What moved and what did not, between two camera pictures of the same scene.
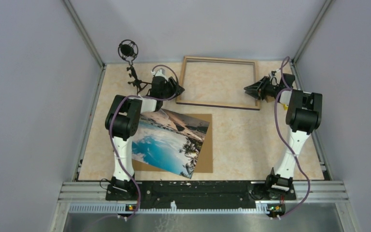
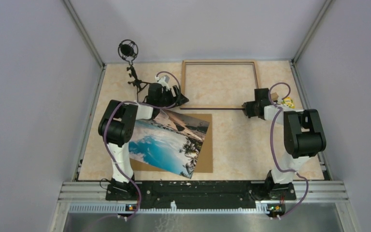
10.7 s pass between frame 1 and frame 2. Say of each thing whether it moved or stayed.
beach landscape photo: stayed
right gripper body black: moved
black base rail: stayed
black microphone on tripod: stayed
